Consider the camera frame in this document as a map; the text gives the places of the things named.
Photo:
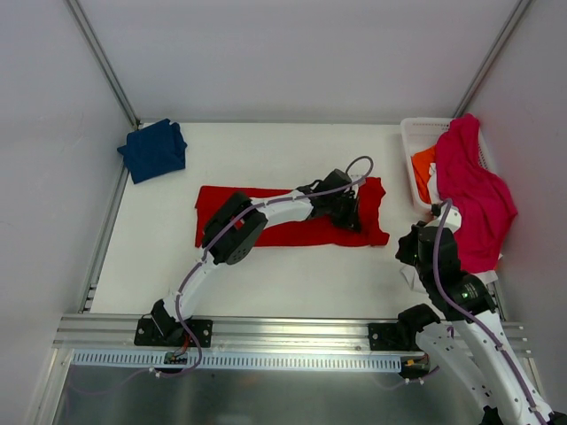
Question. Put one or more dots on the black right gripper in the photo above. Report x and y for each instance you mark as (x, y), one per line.
(406, 251)

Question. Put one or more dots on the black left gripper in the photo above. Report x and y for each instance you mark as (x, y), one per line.
(348, 212)

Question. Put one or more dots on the red t shirt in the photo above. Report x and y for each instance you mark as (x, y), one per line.
(319, 231)

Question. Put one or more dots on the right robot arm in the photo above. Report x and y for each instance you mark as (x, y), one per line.
(462, 333)

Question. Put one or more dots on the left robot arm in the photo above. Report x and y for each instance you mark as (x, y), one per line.
(235, 228)

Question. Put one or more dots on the white t shirt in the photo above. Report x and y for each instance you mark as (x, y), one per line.
(409, 273)

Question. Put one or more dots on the pink t shirt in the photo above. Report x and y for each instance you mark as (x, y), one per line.
(480, 240)

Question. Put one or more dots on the orange t shirt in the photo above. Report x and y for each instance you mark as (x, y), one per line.
(424, 179)

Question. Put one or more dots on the white plastic basket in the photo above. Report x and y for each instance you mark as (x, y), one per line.
(416, 141)

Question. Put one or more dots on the folded blue t shirt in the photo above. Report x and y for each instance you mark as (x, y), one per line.
(154, 151)

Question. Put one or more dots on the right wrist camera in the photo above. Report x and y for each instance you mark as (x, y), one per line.
(446, 215)

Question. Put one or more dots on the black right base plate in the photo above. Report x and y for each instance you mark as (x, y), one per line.
(391, 337)

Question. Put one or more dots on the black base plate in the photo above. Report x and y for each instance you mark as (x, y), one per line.
(391, 337)
(197, 332)

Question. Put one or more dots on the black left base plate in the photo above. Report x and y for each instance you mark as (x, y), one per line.
(197, 332)

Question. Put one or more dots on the right aluminium frame post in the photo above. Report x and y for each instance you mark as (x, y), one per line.
(501, 40)

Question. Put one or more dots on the aluminium frame post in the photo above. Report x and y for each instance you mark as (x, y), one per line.
(501, 40)
(97, 50)

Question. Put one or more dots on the white slotted cable duct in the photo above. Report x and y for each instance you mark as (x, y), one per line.
(239, 361)

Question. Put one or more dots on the left aluminium frame post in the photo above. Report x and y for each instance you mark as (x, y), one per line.
(97, 50)

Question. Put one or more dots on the aluminium mounting rail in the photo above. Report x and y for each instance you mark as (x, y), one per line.
(227, 334)

